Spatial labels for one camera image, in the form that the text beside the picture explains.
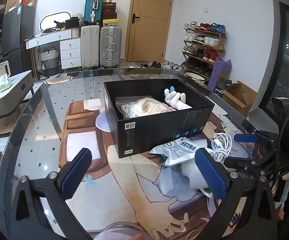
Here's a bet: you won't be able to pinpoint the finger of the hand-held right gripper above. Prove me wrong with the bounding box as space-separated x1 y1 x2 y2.
224 150 279 168
233 129 277 150

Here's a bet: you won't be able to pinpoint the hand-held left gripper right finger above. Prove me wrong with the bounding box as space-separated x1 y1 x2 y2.
195 147 278 240

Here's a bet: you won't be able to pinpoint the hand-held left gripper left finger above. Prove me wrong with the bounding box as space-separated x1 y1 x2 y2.
14 148 93 240

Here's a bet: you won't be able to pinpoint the white cable bundle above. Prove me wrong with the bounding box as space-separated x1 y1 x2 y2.
208 132 235 167

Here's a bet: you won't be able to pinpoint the black cardboard box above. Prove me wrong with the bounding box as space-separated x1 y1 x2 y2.
103 78 215 159

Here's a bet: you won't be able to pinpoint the white plush toy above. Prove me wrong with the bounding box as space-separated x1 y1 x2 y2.
164 85 192 110

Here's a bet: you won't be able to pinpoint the plastic bag of white rope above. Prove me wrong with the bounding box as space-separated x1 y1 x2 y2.
116 96 171 119

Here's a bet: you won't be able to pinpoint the open brown cardboard box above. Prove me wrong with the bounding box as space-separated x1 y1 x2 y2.
220 80 257 118

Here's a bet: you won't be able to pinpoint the green white granule packet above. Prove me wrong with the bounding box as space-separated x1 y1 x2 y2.
149 137 205 167

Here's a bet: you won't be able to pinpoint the printed cartoon table mat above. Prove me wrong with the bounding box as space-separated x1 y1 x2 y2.
58 100 285 240

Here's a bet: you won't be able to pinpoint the purple bag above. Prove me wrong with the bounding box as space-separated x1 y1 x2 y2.
207 57 232 92

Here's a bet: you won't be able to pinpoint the wooden shoe rack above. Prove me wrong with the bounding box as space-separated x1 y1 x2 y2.
182 26 227 80

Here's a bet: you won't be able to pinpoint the grey side table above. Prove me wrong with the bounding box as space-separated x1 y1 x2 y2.
0 70 35 138

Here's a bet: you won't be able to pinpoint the rows of racked shoes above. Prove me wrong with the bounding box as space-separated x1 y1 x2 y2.
183 22 227 75

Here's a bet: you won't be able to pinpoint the green tissue pack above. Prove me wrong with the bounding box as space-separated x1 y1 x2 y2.
0 76 12 92

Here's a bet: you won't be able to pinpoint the scattered loose shoes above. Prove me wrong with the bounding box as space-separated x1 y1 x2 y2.
129 60 185 78

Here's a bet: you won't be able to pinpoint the wicker basket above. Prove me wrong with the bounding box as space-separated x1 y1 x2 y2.
40 49 60 69

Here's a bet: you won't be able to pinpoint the white vanity desk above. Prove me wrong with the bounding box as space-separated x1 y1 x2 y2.
24 27 82 80

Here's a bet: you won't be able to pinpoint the white suitcase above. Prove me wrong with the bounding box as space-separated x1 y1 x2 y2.
81 25 100 68

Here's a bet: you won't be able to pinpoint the white electric kettle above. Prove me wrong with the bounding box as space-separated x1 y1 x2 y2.
0 60 11 80

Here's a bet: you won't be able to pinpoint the silver suitcase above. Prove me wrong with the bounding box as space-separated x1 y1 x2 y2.
99 25 122 68

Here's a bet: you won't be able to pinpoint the wooden door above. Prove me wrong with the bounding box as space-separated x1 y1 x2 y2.
124 0 175 62

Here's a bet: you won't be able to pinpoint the dark refrigerator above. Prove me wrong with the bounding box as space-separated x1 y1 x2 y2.
2 4 36 77

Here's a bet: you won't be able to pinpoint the black bag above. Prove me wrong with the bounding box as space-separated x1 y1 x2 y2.
66 17 80 29

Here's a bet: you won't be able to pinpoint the oval mirror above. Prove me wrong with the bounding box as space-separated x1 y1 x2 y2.
39 10 72 33

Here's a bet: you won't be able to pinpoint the teal suitcase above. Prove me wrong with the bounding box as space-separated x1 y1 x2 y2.
84 0 104 27

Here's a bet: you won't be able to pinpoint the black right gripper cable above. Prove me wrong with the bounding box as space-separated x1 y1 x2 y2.
276 114 289 180

